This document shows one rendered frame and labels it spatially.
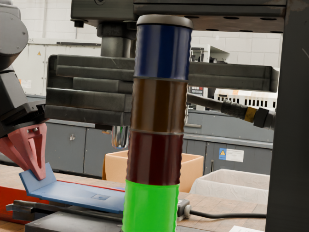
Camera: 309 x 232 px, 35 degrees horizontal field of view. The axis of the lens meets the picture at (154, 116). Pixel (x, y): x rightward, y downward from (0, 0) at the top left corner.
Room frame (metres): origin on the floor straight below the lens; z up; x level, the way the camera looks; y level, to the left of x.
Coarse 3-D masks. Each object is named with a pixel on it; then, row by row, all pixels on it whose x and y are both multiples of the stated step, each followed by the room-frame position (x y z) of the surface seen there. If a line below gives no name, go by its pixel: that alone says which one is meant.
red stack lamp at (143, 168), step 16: (128, 144) 0.33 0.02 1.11; (144, 144) 0.31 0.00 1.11; (160, 144) 0.31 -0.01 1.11; (176, 144) 0.32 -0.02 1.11; (128, 160) 0.33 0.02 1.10; (144, 160) 0.31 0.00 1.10; (160, 160) 0.31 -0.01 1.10; (176, 160) 0.32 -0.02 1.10; (128, 176) 0.32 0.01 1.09; (144, 176) 0.31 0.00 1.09; (160, 176) 0.31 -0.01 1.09; (176, 176) 0.32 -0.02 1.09
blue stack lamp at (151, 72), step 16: (144, 32) 0.32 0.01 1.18; (160, 32) 0.31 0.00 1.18; (176, 32) 0.31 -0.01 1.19; (192, 32) 0.33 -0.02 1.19; (144, 48) 0.32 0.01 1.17; (160, 48) 0.31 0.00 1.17; (176, 48) 0.32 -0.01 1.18; (144, 64) 0.32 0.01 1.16; (160, 64) 0.31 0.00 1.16; (176, 64) 0.32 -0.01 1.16
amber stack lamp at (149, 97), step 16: (144, 80) 0.32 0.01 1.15; (160, 80) 0.31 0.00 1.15; (144, 96) 0.32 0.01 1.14; (160, 96) 0.31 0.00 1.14; (176, 96) 0.32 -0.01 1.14; (144, 112) 0.31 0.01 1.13; (160, 112) 0.31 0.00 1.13; (176, 112) 0.32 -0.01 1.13; (144, 128) 0.31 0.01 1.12; (160, 128) 0.31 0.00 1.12; (176, 128) 0.32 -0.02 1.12
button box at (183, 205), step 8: (184, 200) 0.97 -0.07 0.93; (184, 208) 0.95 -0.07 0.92; (184, 216) 0.95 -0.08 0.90; (200, 216) 0.94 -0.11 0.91; (208, 216) 0.94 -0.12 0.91; (216, 216) 0.95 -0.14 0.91; (224, 216) 0.97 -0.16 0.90; (232, 216) 0.98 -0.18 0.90; (240, 216) 0.99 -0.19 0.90; (248, 216) 0.99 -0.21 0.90; (256, 216) 1.00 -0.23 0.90; (264, 216) 1.00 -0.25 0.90
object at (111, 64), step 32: (128, 32) 0.60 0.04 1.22; (64, 64) 0.60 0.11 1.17; (96, 64) 0.58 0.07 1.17; (128, 64) 0.57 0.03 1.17; (192, 64) 0.54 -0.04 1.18; (224, 64) 0.53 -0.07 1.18; (64, 96) 0.55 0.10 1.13; (96, 96) 0.54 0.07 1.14; (128, 96) 0.54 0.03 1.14; (96, 128) 0.61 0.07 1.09; (128, 128) 0.56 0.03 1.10
